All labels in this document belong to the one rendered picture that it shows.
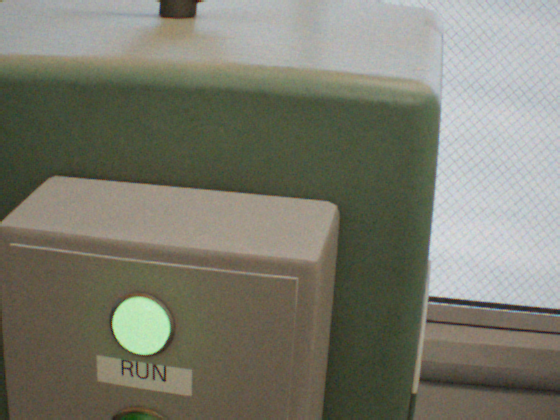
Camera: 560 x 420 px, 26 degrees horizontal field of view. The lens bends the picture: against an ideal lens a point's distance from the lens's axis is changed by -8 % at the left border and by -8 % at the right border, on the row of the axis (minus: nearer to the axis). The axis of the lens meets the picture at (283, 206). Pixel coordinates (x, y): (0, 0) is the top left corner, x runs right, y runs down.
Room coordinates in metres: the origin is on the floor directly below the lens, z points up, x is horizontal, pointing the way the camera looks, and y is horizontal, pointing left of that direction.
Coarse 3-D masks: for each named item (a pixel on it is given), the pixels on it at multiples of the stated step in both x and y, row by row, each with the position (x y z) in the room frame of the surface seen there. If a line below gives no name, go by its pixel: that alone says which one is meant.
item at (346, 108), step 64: (64, 0) 0.57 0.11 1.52; (128, 0) 0.57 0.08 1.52; (256, 0) 0.58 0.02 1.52; (320, 0) 0.60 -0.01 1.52; (0, 64) 0.42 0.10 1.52; (64, 64) 0.41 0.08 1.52; (128, 64) 0.41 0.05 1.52; (192, 64) 0.41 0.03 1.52; (256, 64) 0.41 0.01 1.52; (320, 64) 0.42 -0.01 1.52; (384, 64) 0.43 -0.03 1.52; (0, 128) 0.41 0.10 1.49; (64, 128) 0.41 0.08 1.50; (128, 128) 0.41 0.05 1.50; (192, 128) 0.41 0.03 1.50; (256, 128) 0.40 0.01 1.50; (320, 128) 0.40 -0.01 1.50; (384, 128) 0.40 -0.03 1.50; (0, 192) 0.41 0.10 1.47; (256, 192) 0.40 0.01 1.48; (320, 192) 0.40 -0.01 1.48; (384, 192) 0.40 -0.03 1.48; (384, 256) 0.40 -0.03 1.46; (0, 320) 0.41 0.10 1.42; (384, 320) 0.40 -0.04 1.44; (0, 384) 0.41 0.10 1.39; (384, 384) 0.40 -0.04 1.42
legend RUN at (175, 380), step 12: (108, 360) 0.35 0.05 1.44; (120, 360) 0.35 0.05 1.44; (108, 372) 0.35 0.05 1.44; (120, 372) 0.35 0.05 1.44; (132, 372) 0.35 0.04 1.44; (144, 372) 0.34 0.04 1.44; (156, 372) 0.34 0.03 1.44; (168, 372) 0.34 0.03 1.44; (180, 372) 0.34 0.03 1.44; (120, 384) 0.35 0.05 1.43; (132, 384) 0.35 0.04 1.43; (144, 384) 0.34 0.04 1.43; (156, 384) 0.34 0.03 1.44; (168, 384) 0.34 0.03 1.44; (180, 384) 0.34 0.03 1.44
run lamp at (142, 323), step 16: (128, 304) 0.34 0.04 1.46; (144, 304) 0.34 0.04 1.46; (160, 304) 0.34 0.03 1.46; (112, 320) 0.34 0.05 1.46; (128, 320) 0.34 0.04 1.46; (144, 320) 0.34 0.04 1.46; (160, 320) 0.34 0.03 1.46; (128, 336) 0.34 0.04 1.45; (144, 336) 0.34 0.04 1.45; (160, 336) 0.34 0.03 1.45; (144, 352) 0.34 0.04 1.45; (160, 352) 0.34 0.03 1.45
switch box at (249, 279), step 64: (64, 192) 0.39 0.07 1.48; (128, 192) 0.39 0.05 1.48; (192, 192) 0.40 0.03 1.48; (0, 256) 0.35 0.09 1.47; (64, 256) 0.35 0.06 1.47; (128, 256) 0.35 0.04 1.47; (192, 256) 0.35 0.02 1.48; (256, 256) 0.34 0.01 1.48; (320, 256) 0.35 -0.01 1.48; (64, 320) 0.35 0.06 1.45; (192, 320) 0.34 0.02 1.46; (256, 320) 0.34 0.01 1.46; (320, 320) 0.35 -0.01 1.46; (64, 384) 0.35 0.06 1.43; (192, 384) 0.34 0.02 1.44; (256, 384) 0.34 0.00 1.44; (320, 384) 0.38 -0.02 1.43
